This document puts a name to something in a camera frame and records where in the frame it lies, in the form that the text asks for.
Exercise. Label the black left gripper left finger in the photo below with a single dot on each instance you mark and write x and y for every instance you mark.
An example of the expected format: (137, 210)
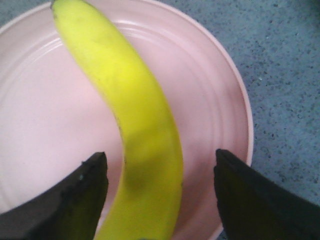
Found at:
(70, 210)

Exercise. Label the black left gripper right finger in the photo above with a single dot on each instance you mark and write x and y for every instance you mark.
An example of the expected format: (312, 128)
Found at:
(252, 207)

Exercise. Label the yellow banana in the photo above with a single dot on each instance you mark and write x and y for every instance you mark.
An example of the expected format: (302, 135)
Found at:
(147, 202)

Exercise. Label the pink plate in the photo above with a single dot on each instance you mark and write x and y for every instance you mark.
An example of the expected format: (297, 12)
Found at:
(52, 119)

